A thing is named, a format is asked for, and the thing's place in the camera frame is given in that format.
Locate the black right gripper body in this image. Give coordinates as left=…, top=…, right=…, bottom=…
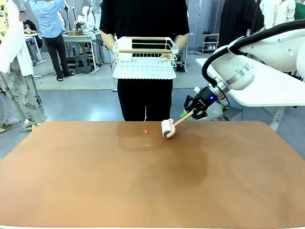
left=195, top=87, right=219, bottom=109

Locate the pink lint roller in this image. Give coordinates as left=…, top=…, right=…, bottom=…
left=161, top=111, right=195, bottom=139

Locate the white plastic drain tray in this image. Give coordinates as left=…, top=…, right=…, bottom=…
left=112, top=59, right=177, bottom=80

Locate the white wire dish rack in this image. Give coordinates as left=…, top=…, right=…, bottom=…
left=112, top=36, right=179, bottom=73

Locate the white plastic utensil cup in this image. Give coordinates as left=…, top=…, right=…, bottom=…
left=115, top=37, right=132, bottom=61

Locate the person's right forearm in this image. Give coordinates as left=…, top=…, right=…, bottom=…
left=100, top=30, right=118, bottom=52

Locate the person's left forearm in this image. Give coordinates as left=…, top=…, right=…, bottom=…
left=173, top=32, right=189, bottom=50

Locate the clear plastic bag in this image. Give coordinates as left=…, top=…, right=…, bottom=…
left=206, top=104, right=225, bottom=121

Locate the white shoe rack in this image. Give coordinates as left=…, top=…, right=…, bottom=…
left=202, top=33, right=220, bottom=54

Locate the large white side table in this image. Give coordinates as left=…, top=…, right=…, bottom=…
left=195, top=57, right=305, bottom=132

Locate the person in dark coat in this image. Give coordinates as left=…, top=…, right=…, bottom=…
left=218, top=0, right=265, bottom=48

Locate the person in black t-shirt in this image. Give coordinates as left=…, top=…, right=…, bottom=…
left=99, top=0, right=190, bottom=122

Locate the black stand pole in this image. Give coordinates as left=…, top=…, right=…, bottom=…
left=247, top=0, right=261, bottom=36

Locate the person in white jacket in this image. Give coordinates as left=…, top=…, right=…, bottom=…
left=259, top=0, right=296, bottom=30

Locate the black plastic step stool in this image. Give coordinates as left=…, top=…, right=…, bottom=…
left=74, top=53, right=92, bottom=74

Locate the white background workbench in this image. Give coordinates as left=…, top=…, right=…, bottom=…
left=61, top=32, right=103, bottom=72

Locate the person in green top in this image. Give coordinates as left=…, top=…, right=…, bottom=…
left=294, top=1, right=305, bottom=21

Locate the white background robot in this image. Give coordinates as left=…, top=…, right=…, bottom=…
left=76, top=5, right=96, bottom=32

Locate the man in blue shirt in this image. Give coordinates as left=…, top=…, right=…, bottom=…
left=29, top=0, right=75, bottom=82

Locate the small white desk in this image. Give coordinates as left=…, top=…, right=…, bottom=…
left=23, top=32, right=48, bottom=65

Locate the seated person in black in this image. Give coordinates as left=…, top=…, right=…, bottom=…
left=19, top=10, right=44, bottom=49

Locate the black right arm cable sleeve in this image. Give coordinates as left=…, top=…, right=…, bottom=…
left=202, top=19, right=305, bottom=88

